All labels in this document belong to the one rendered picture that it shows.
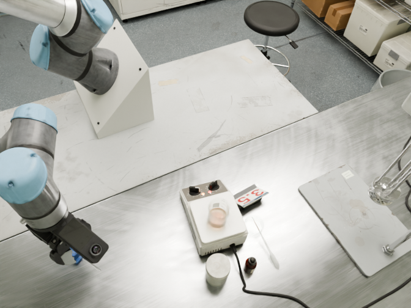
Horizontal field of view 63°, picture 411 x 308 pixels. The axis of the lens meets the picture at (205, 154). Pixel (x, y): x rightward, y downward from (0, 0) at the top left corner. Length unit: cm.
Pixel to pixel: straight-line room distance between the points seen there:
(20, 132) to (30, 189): 11
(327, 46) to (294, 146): 219
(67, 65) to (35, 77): 186
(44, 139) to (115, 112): 48
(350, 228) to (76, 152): 85
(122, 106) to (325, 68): 221
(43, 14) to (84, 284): 65
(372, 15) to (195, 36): 141
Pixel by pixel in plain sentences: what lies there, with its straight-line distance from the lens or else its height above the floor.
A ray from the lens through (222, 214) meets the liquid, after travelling 84.
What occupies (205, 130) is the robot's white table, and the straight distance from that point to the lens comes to 113.
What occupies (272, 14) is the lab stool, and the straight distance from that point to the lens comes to 224.
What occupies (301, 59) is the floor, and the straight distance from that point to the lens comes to 303.
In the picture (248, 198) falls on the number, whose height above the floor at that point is 92.
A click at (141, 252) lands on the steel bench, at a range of 93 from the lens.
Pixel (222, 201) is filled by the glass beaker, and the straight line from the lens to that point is 82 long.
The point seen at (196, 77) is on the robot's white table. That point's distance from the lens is 132.
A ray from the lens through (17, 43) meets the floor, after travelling 331.
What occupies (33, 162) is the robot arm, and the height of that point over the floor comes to 134.
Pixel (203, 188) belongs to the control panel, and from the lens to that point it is 95.
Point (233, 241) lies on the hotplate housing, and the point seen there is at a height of 95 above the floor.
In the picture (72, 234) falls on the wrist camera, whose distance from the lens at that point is 71.
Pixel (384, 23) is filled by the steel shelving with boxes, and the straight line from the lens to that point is 291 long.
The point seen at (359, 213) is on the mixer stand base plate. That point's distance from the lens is 107.
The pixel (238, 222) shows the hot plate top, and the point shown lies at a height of 99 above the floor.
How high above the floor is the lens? 177
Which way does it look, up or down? 54 degrees down
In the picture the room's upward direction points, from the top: 4 degrees clockwise
